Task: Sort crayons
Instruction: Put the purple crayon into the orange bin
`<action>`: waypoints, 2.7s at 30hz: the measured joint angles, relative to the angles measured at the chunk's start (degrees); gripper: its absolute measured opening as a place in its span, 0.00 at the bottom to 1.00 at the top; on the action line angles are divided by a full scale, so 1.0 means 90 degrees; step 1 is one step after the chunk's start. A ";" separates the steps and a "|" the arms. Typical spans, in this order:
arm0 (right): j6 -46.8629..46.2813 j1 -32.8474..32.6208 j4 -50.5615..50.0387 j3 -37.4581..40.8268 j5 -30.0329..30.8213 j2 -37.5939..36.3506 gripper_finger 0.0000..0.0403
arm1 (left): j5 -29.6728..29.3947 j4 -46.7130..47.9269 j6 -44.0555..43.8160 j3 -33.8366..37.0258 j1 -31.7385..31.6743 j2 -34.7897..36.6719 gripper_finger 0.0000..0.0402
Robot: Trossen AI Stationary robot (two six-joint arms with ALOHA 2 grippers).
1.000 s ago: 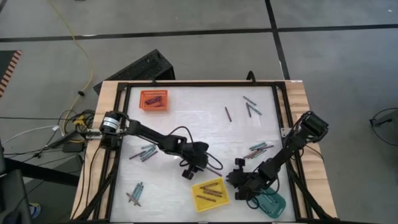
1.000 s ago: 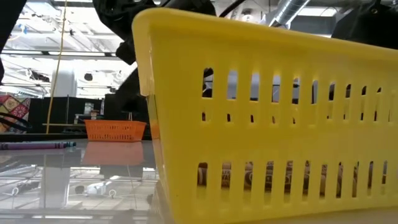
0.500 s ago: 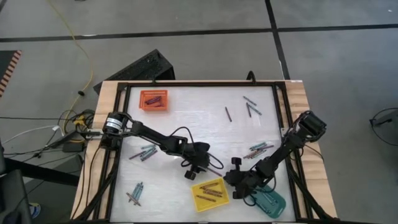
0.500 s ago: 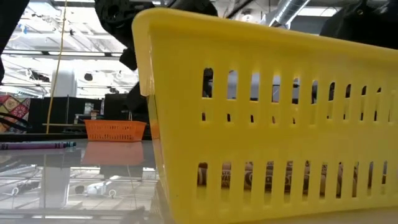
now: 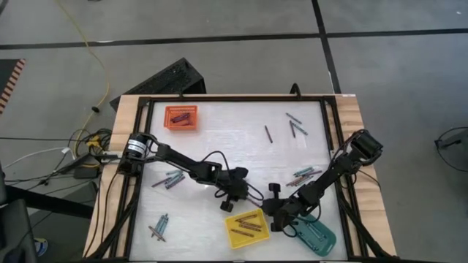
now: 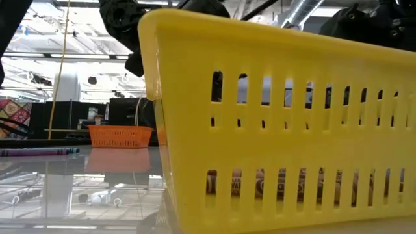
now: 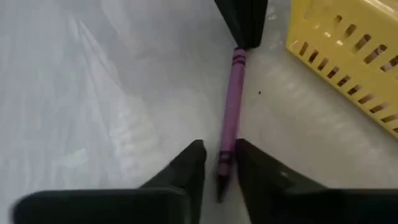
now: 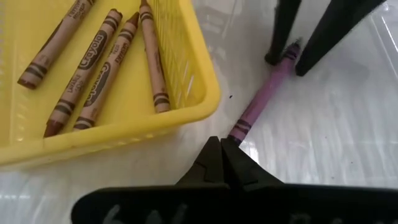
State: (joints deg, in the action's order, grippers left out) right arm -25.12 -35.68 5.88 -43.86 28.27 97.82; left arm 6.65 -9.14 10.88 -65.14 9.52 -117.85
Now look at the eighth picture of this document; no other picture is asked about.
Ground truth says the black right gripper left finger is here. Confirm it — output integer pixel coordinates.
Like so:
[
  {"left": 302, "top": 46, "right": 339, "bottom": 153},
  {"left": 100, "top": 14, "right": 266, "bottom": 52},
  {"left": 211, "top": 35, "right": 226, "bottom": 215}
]
[{"left": 71, "top": 136, "right": 233, "bottom": 224}]

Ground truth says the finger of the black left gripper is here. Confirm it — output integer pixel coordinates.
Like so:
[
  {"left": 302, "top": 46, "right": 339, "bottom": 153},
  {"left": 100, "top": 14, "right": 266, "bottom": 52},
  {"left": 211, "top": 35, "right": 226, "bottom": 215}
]
[
  {"left": 264, "top": 0, "right": 302, "bottom": 66},
  {"left": 294, "top": 0, "right": 386, "bottom": 77}
]

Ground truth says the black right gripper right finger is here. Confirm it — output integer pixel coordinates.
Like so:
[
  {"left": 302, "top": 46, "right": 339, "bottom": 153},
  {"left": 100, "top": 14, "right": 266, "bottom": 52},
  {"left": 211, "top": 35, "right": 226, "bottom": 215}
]
[{"left": 221, "top": 138, "right": 398, "bottom": 224}]

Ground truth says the purple crayon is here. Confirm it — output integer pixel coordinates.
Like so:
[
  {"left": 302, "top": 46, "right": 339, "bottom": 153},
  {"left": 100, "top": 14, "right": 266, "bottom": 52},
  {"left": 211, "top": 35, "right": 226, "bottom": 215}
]
[{"left": 226, "top": 42, "right": 302, "bottom": 146}]

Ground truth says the yellow plastic basket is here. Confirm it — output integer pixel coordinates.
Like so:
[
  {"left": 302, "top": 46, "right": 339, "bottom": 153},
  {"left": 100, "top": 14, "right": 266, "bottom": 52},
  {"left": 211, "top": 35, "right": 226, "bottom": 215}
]
[{"left": 0, "top": 0, "right": 221, "bottom": 167}]

